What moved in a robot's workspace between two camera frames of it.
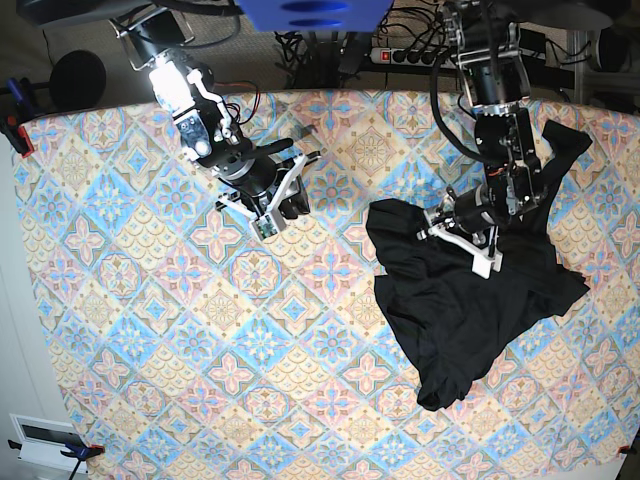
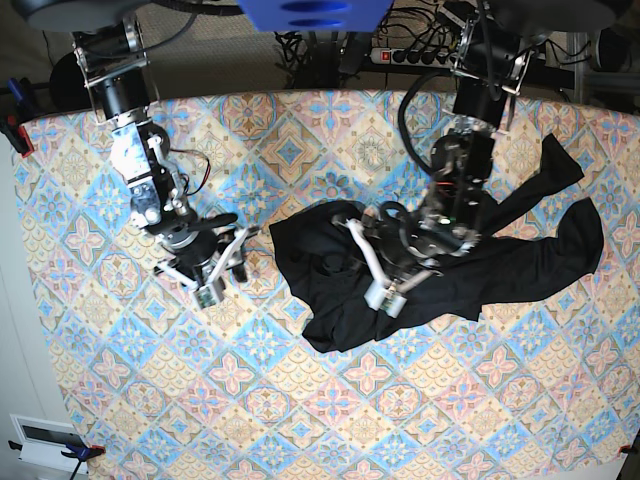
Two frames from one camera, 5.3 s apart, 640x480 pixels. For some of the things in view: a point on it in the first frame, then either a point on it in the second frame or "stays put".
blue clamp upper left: [15, 89] stays put
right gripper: [475, 208] to [424, 238]
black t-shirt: [452, 318] to [323, 250]
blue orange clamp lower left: [75, 451] stays put
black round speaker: [77, 81] stays put
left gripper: [266, 178] to [191, 249]
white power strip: [394, 55] stays put
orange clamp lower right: [626, 449] stays put
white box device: [43, 441] stays put
